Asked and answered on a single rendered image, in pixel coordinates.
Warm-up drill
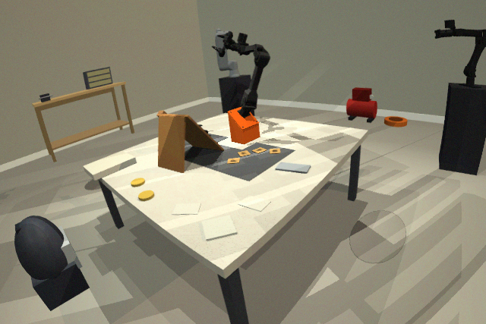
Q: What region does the yellow round disc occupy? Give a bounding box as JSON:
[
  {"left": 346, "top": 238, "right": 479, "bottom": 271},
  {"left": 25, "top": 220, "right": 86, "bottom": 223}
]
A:
[
  {"left": 131, "top": 178, "right": 145, "bottom": 187},
  {"left": 138, "top": 190, "right": 154, "bottom": 201}
]

